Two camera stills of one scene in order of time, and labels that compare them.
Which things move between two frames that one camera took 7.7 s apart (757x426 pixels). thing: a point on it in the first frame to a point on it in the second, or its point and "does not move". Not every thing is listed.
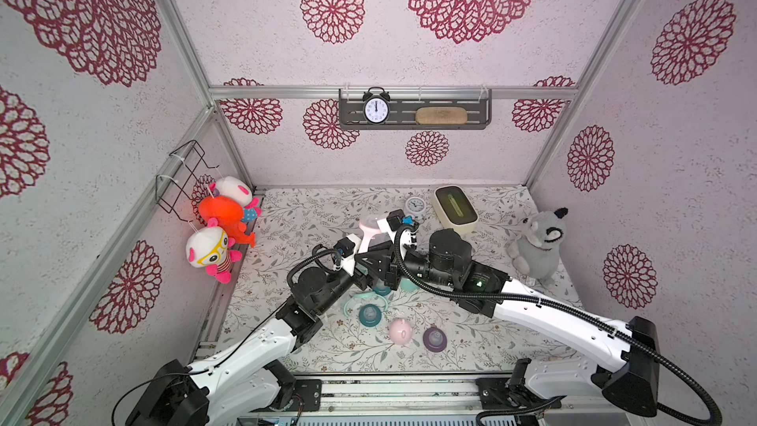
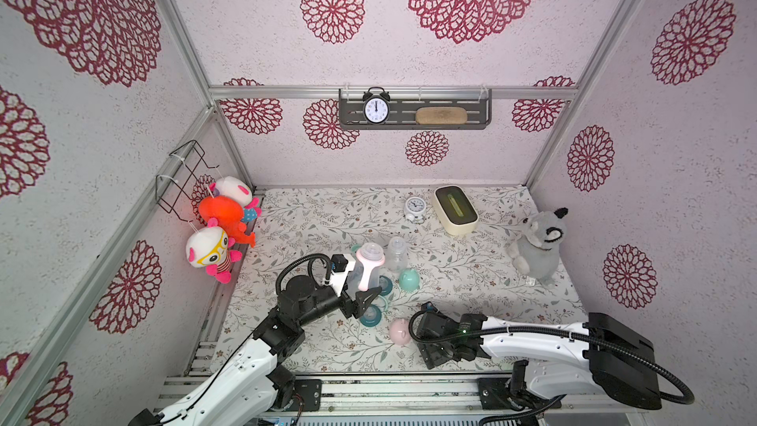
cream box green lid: x=454 y=209 does not move
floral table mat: x=376 y=329 does not move
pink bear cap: x=400 y=331 does not move
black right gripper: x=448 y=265 to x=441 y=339
